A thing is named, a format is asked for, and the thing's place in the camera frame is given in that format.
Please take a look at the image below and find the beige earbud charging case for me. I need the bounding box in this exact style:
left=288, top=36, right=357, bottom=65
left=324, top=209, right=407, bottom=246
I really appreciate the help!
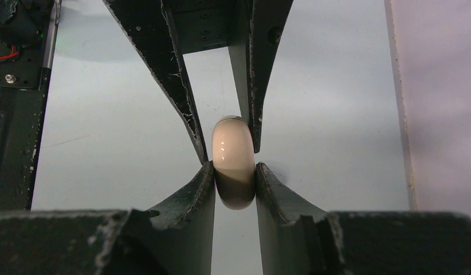
left=212, top=116, right=256, bottom=210

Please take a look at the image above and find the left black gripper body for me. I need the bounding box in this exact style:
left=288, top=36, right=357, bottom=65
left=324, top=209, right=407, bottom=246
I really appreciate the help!
left=162, top=1, right=253, bottom=54

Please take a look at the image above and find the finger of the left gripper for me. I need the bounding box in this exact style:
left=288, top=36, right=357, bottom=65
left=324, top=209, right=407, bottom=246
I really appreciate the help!
left=104, top=0, right=209, bottom=163
left=228, top=0, right=293, bottom=153

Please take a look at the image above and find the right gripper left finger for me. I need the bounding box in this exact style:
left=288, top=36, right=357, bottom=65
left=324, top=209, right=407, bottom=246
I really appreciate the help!
left=0, top=162, right=215, bottom=274

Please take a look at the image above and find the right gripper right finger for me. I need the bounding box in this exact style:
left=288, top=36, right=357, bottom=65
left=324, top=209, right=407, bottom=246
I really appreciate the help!
left=256, top=163, right=471, bottom=274

